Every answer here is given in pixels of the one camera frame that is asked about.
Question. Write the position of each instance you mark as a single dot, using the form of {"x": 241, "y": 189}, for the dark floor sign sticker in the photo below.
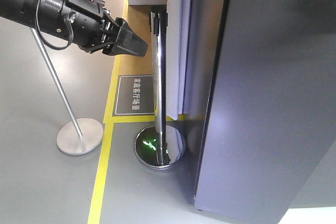
{"x": 134, "y": 95}

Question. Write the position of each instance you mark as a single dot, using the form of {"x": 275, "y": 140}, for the sign stand with round base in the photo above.
{"x": 79, "y": 136}

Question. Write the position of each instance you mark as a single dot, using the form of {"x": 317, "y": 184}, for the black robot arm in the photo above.
{"x": 46, "y": 16}

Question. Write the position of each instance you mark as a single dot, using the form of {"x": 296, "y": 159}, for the chrome stanchion post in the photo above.
{"x": 159, "y": 146}

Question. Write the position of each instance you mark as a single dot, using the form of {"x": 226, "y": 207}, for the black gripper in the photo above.
{"x": 94, "y": 29}

